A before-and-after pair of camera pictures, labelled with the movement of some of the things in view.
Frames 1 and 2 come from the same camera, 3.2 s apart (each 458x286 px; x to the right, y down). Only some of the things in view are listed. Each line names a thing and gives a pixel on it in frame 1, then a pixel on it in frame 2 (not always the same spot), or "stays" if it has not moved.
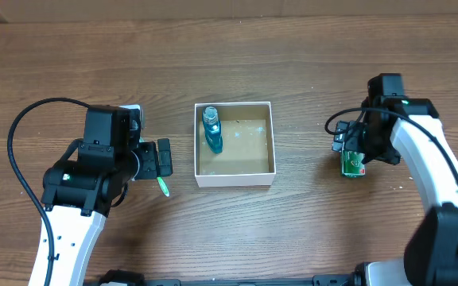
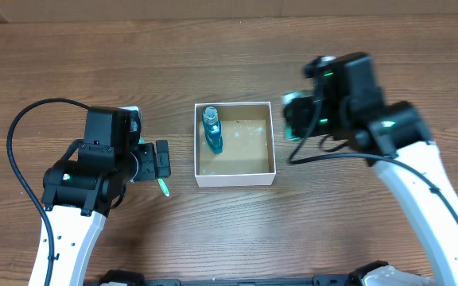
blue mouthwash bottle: [213, 129] stays
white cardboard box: [248, 156] stays
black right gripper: [386, 152] to [304, 113]
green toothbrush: [163, 185] stays
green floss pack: [352, 164] to [285, 98]
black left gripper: [148, 150] stays
